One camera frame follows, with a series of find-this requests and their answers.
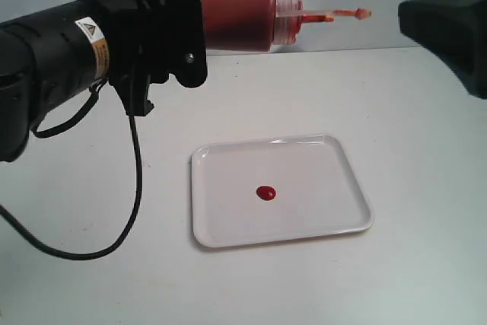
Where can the white rectangular plastic tray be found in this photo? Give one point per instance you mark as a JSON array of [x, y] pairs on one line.
[[318, 193]]

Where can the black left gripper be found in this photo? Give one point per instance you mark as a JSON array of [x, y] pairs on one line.
[[149, 41]]

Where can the red ketchup blob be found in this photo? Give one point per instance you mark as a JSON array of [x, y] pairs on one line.
[[266, 193]]

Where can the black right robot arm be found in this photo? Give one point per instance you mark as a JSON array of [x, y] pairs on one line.
[[455, 32]]

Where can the red ketchup squeeze bottle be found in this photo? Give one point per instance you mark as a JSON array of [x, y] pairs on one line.
[[257, 25]]

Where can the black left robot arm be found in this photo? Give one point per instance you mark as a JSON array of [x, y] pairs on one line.
[[50, 56]]

